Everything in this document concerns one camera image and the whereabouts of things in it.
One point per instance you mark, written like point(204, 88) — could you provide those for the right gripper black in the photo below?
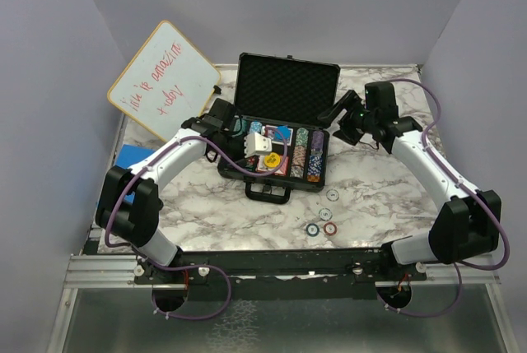
point(351, 100)

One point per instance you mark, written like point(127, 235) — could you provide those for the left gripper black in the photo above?
point(240, 138)

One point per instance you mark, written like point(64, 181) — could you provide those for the red playing card deck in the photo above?
point(281, 172)

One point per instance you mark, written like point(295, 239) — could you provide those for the yellow big blind button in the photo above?
point(272, 160)

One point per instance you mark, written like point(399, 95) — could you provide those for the blue round dealer button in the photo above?
point(281, 133)

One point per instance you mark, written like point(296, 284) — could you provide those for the black poker set case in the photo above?
point(281, 91)

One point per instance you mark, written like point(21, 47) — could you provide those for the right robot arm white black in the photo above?
point(467, 223)

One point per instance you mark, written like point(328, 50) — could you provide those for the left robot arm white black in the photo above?
point(129, 205)

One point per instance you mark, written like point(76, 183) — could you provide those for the blue playing card deck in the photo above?
point(268, 132)

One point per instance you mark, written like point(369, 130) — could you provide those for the purple blue chip stack row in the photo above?
point(316, 157)

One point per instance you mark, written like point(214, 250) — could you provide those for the green red chip stack row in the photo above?
point(299, 153)

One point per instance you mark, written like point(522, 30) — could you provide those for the blue flat sheet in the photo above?
point(127, 163)

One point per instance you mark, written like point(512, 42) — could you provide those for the white poker chip upper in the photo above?
point(332, 195)

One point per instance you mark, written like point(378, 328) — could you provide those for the green white poker chip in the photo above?
point(325, 214)

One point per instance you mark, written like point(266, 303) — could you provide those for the red poker chip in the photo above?
point(330, 228)

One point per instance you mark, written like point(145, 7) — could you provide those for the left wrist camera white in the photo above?
point(255, 144)

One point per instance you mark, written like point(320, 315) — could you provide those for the whiteboard with yellow frame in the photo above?
point(166, 82)

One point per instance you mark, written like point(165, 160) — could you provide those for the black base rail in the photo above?
point(277, 274)

